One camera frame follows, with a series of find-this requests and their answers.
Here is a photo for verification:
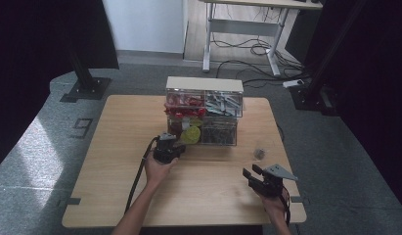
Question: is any yellow-green round disc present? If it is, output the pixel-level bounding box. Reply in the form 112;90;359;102
180;125;202;145

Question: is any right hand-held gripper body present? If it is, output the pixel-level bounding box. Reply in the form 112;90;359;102
247;164;299;199

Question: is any pile of grey metal parts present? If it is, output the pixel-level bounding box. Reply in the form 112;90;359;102
205;91;244;118

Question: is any white power strip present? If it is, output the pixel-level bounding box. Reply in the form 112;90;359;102
282;78;305;89

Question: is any dark curtain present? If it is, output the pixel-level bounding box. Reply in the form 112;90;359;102
285;0;402;213
0;0;120;172

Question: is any black metal stand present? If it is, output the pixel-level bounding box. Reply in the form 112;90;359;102
59;45;112;103
288;0;368;117

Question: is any person's right hand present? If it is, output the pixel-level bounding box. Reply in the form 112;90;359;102
260;187;290;215

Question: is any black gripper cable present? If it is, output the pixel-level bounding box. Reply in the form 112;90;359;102
281;186;292;227
124;136;159;214

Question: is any person's left hand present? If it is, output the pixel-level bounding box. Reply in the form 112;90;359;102
144;152;179;189

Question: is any tangle of black floor cables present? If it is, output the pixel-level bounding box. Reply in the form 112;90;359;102
210;6;312;89

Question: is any pile of red small parts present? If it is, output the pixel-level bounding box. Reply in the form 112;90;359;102
164;92;207;120

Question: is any clear drawer organizer white top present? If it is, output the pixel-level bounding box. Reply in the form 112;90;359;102
164;75;245;147

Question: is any pile of dark small parts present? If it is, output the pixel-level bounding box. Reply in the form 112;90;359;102
201;119;238;146

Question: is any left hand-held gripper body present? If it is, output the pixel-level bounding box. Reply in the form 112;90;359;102
152;132;179;165

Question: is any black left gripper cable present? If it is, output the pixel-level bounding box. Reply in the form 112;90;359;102
124;136;159;214

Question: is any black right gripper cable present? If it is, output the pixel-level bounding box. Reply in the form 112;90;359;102
281;186;292;227

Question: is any white metal-legged desk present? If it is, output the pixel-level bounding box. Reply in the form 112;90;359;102
198;0;324;78

